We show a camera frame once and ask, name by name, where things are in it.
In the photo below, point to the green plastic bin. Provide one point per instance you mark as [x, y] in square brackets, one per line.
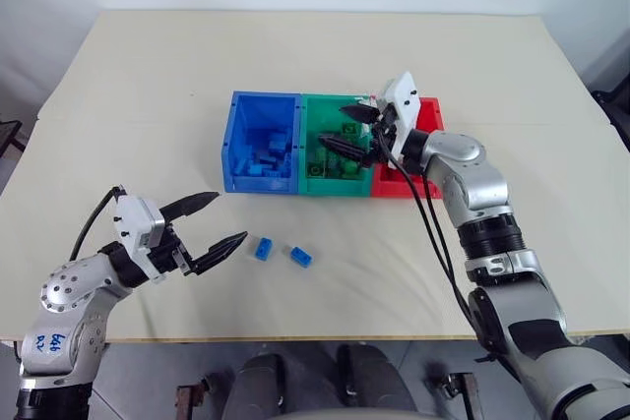
[334, 184]

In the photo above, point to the black chair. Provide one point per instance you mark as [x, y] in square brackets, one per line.
[612, 95]

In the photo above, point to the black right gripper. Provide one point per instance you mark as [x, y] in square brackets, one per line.
[383, 135]

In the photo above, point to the green toy block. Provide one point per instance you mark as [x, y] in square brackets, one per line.
[350, 129]
[350, 168]
[316, 170]

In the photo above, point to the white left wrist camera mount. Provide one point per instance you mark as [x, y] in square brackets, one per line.
[135, 223]

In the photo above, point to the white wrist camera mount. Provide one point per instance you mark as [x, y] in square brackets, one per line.
[135, 223]
[404, 105]

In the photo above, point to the blue plastic bin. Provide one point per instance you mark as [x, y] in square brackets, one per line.
[236, 144]

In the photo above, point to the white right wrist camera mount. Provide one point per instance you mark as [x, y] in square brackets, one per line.
[404, 105]

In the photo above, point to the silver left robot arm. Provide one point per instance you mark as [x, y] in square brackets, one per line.
[64, 292]

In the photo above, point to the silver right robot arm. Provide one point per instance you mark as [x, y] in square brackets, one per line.
[487, 203]

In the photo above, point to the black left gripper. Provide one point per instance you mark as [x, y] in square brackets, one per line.
[170, 255]

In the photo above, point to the red plastic bin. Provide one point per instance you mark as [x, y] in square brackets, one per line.
[428, 117]

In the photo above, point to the dark object at room edge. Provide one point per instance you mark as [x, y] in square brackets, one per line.
[9, 135]

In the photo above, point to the rusty metal table bracket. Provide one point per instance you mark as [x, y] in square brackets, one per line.
[189, 400]
[460, 385]

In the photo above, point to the blue toy block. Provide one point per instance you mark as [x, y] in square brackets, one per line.
[264, 248]
[278, 143]
[259, 169]
[301, 256]
[266, 157]

